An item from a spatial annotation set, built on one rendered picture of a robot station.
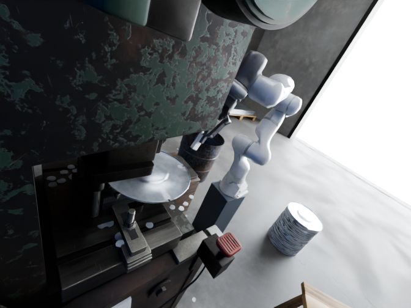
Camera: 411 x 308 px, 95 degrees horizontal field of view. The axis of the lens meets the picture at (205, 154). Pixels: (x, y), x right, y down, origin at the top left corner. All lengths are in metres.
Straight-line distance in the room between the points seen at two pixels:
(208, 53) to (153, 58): 0.09
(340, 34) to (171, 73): 5.03
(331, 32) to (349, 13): 0.36
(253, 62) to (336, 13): 4.76
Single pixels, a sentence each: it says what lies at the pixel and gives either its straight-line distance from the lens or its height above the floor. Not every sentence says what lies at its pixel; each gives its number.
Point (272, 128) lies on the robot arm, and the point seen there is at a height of 0.94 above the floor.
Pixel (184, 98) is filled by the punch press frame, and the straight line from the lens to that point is 0.33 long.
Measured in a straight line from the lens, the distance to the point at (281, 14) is 0.24.
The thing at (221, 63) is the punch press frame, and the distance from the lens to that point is 0.36.
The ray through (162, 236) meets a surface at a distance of 0.62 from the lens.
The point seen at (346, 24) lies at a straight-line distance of 5.30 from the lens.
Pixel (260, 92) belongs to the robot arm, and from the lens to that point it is 0.76.
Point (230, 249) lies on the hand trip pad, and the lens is 0.60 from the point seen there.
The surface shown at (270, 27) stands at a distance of 0.24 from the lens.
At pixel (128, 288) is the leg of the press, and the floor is 0.62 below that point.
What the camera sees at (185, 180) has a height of 0.78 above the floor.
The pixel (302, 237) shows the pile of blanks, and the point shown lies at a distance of 1.76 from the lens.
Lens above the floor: 1.21
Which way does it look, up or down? 28 degrees down
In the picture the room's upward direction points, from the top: 23 degrees clockwise
